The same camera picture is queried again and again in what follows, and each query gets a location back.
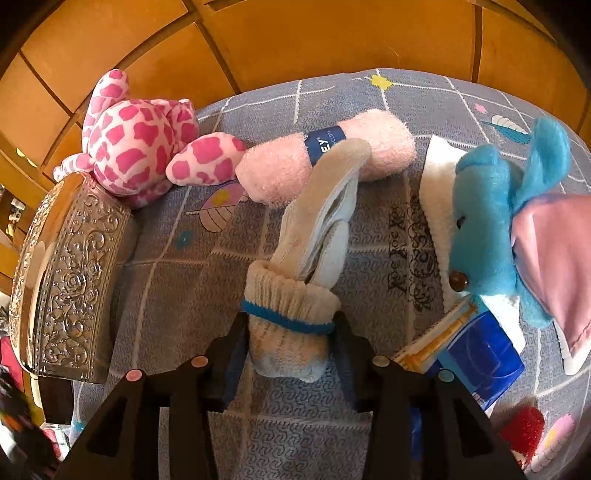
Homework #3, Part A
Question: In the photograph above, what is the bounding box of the blue and yellow packet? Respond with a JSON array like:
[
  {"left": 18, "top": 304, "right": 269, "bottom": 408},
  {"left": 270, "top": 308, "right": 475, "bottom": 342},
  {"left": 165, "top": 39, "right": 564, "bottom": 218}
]
[{"left": 392, "top": 300, "right": 526, "bottom": 411}]

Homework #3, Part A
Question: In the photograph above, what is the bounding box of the white paper napkin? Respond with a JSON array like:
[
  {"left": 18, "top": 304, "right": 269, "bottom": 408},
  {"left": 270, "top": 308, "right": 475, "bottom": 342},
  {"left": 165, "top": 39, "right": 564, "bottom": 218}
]
[{"left": 419, "top": 137, "right": 527, "bottom": 356}]

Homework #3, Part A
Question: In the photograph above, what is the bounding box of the red plush toy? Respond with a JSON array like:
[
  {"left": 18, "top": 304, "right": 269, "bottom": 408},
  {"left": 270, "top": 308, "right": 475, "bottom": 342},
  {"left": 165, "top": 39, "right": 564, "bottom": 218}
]
[{"left": 499, "top": 406, "right": 546, "bottom": 462}]

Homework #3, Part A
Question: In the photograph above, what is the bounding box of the pink dishcloth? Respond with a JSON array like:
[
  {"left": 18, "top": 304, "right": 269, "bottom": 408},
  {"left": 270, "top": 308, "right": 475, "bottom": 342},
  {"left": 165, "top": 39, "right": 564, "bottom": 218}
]
[{"left": 235, "top": 112, "right": 417, "bottom": 214}]

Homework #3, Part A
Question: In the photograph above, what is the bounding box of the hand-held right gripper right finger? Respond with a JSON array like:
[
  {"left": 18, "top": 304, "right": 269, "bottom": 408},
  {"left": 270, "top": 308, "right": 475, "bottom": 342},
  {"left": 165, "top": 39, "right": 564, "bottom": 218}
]
[{"left": 332, "top": 311, "right": 527, "bottom": 480}]

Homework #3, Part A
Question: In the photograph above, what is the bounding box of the cream socks blue band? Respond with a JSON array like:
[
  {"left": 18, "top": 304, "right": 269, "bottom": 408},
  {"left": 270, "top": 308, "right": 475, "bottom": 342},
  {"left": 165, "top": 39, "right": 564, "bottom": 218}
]
[{"left": 241, "top": 137, "right": 374, "bottom": 384}]

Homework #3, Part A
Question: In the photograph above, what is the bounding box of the grey printed bed sheet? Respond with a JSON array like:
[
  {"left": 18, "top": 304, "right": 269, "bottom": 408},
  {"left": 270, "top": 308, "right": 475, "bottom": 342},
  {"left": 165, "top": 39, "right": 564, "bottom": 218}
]
[{"left": 69, "top": 68, "right": 591, "bottom": 480}]

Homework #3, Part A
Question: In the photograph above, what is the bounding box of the silver embossed box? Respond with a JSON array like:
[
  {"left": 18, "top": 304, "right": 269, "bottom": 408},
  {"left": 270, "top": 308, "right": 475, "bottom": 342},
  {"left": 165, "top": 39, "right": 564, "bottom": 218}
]
[{"left": 8, "top": 173, "right": 134, "bottom": 385}]

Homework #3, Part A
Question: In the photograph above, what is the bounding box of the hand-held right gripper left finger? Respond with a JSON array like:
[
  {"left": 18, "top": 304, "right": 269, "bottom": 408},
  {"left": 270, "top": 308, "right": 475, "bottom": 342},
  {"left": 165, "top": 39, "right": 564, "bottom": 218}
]
[{"left": 55, "top": 311, "right": 252, "bottom": 480}]

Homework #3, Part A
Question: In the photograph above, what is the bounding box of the wooden panelled headboard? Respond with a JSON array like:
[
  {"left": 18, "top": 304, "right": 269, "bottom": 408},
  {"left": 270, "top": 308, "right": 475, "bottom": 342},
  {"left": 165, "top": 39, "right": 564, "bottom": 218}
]
[{"left": 0, "top": 0, "right": 591, "bottom": 195}]

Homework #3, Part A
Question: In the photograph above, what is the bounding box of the pink spotted plush toy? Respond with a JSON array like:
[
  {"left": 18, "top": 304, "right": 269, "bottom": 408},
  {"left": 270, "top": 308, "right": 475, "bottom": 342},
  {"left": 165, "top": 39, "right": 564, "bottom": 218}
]
[{"left": 53, "top": 69, "right": 247, "bottom": 209}]

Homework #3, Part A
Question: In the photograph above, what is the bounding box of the blue plush elephant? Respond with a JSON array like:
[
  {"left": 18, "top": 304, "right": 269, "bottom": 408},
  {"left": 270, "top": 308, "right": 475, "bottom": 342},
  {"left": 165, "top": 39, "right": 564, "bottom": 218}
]
[{"left": 450, "top": 116, "right": 591, "bottom": 365}]

